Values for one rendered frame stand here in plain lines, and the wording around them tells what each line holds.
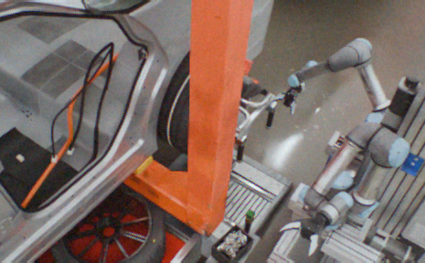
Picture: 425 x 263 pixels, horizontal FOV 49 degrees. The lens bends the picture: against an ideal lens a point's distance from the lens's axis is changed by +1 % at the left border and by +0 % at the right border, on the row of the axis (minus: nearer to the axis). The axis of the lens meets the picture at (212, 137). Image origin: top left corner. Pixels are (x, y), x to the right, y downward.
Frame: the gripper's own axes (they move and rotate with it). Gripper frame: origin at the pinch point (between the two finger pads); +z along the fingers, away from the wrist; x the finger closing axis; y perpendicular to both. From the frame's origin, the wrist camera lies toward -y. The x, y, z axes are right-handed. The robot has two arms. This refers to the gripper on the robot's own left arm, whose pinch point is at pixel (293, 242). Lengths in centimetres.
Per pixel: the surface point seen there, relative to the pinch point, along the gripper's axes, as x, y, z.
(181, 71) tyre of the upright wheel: 116, -7, -37
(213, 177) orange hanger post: 53, 7, -4
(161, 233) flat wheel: 81, 63, 13
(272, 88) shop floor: 165, 103, -175
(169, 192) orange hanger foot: 87, 43, 0
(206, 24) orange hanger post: 50, -76, -3
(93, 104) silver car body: 137, 3, 9
